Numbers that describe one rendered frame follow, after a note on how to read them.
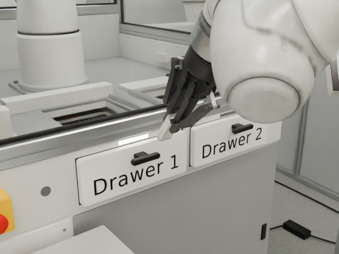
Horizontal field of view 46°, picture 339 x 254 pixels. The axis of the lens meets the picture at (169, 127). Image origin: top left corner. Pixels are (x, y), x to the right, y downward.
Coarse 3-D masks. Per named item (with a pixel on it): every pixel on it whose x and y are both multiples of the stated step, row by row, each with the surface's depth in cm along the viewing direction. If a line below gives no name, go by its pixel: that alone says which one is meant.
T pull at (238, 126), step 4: (236, 124) 109; (240, 124) 109; (248, 124) 109; (252, 124) 109; (232, 128) 109; (236, 128) 106; (240, 128) 106; (244, 128) 107; (248, 128) 108; (252, 128) 109; (232, 132) 106; (236, 132) 105; (240, 132) 106
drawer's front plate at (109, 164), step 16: (144, 144) 92; (160, 144) 95; (176, 144) 98; (80, 160) 84; (96, 160) 85; (112, 160) 88; (128, 160) 91; (160, 160) 97; (176, 160) 100; (80, 176) 84; (96, 176) 86; (112, 176) 89; (128, 176) 92; (144, 176) 95; (160, 176) 98; (80, 192) 86; (112, 192) 90
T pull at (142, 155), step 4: (140, 152) 91; (144, 152) 91; (156, 152) 91; (136, 156) 90; (140, 156) 89; (144, 156) 89; (148, 156) 89; (152, 156) 90; (156, 156) 91; (132, 160) 88; (136, 160) 87; (140, 160) 88; (144, 160) 89; (148, 160) 89; (132, 164) 87; (136, 164) 88
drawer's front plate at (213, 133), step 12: (216, 120) 107; (228, 120) 108; (240, 120) 111; (192, 132) 102; (204, 132) 103; (216, 132) 106; (228, 132) 109; (252, 132) 116; (264, 132) 119; (192, 144) 103; (204, 144) 105; (216, 144) 107; (228, 144) 110; (252, 144) 117; (192, 156) 104; (204, 156) 106; (216, 156) 109
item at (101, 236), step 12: (96, 228) 89; (72, 240) 85; (84, 240) 85; (96, 240) 85; (108, 240) 85; (120, 240) 85; (36, 252) 82; (48, 252) 82; (60, 252) 82; (72, 252) 82; (84, 252) 82; (96, 252) 82; (108, 252) 82; (120, 252) 82; (132, 252) 82
